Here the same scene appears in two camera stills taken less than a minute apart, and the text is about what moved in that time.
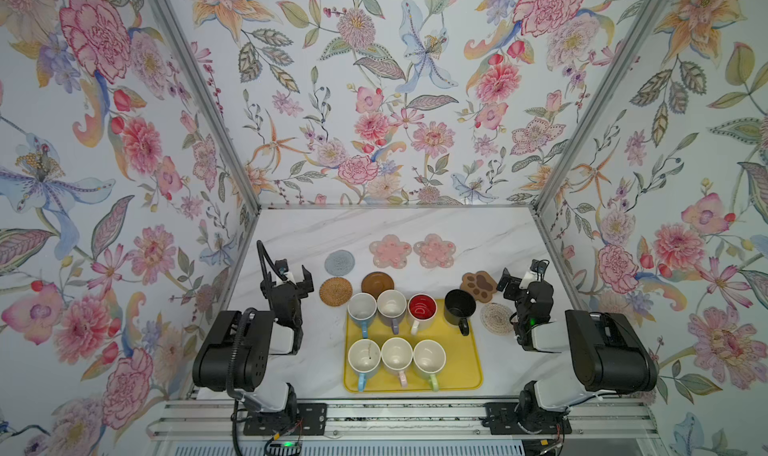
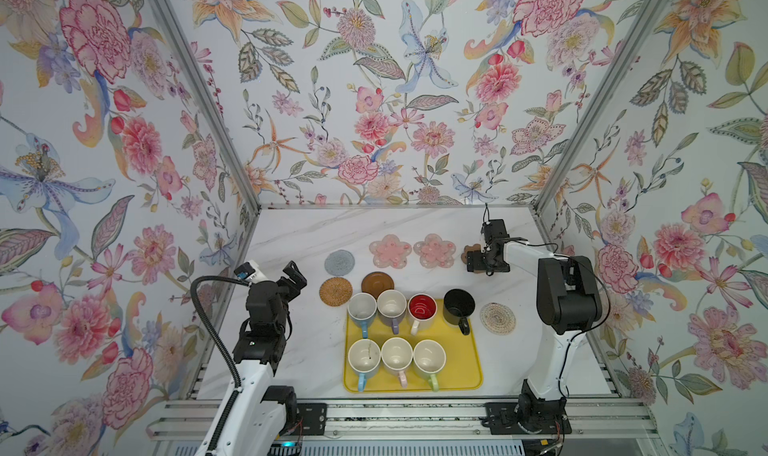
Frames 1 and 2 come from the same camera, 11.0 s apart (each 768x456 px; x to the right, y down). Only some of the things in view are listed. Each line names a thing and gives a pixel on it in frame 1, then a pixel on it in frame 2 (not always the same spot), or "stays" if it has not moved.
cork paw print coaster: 481,284 to 468,248
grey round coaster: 339,262 stays
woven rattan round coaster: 335,291 stays
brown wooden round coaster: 376,283 stays
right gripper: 524,286 to 478,259
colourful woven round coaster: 496,319 stays
